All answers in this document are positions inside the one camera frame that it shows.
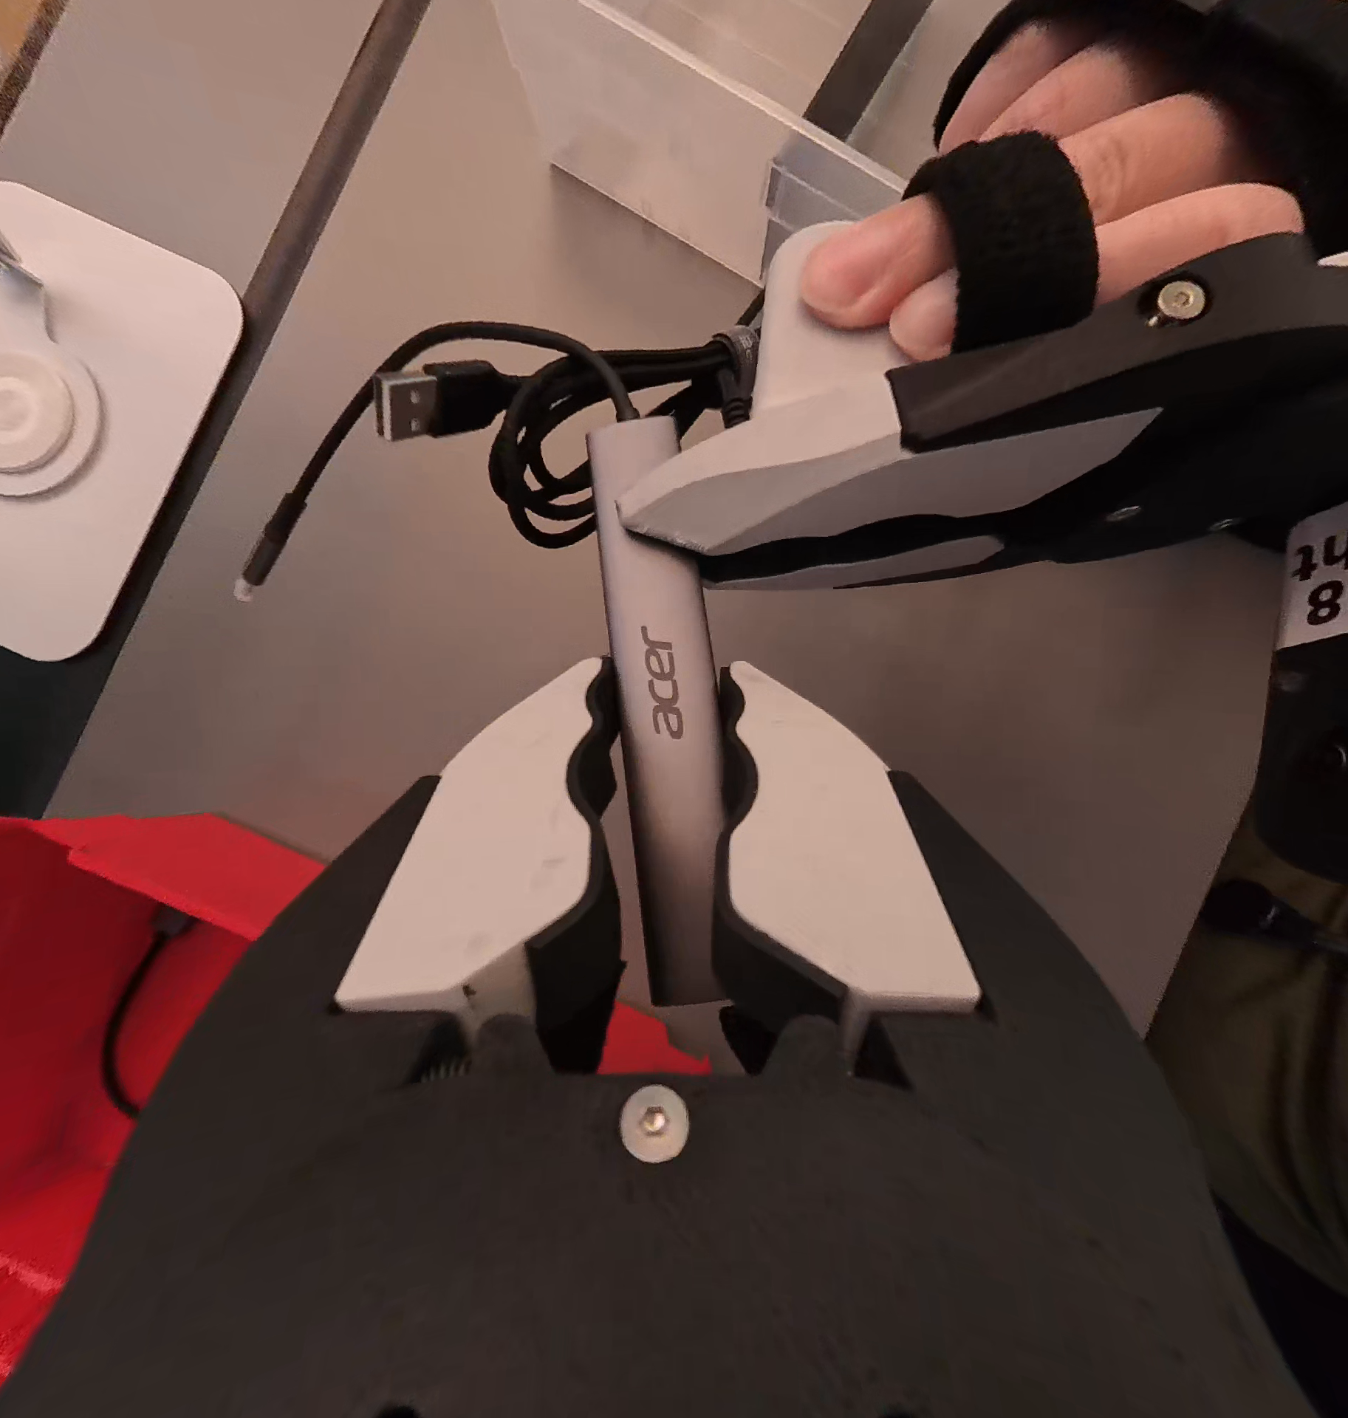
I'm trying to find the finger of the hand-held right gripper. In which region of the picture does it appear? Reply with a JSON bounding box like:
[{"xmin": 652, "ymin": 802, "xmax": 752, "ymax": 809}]
[
  {"xmin": 616, "ymin": 375, "xmax": 1165, "ymax": 556},
  {"xmin": 700, "ymin": 528, "xmax": 1008, "ymax": 591}
]

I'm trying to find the white stand base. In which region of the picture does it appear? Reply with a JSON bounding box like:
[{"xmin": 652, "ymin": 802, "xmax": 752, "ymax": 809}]
[{"xmin": 0, "ymin": 182, "xmax": 246, "ymax": 663}]

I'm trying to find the dark flat pad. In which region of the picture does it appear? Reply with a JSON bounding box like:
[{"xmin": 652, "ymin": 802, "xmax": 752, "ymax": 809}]
[{"xmin": 0, "ymin": 635, "xmax": 107, "ymax": 826}]

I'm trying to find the red plastic bin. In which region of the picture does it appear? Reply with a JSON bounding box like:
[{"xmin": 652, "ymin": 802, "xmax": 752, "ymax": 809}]
[{"xmin": 0, "ymin": 813, "xmax": 710, "ymax": 1418}]

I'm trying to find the grey usb hub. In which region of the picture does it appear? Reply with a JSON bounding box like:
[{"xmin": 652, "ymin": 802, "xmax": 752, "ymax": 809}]
[{"xmin": 234, "ymin": 320, "xmax": 733, "ymax": 1008}]

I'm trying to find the olive green shirt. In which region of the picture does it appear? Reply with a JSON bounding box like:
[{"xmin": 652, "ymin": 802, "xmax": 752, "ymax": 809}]
[{"xmin": 1149, "ymin": 820, "xmax": 1348, "ymax": 1316}]

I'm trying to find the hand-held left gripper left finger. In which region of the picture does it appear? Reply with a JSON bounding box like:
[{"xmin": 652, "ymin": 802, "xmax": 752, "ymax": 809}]
[{"xmin": 333, "ymin": 657, "xmax": 624, "ymax": 1080}]

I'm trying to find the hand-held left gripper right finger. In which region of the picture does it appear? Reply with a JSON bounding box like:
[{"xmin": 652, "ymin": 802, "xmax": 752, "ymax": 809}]
[{"xmin": 713, "ymin": 662, "xmax": 983, "ymax": 1080}]

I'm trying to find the person's right hand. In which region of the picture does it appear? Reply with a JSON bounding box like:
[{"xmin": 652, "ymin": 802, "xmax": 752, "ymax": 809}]
[{"xmin": 799, "ymin": 16, "xmax": 1311, "ymax": 362}]

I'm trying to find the clear plastic bin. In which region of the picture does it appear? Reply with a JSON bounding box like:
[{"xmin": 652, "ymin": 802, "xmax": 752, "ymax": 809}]
[{"xmin": 495, "ymin": 0, "xmax": 911, "ymax": 285}]

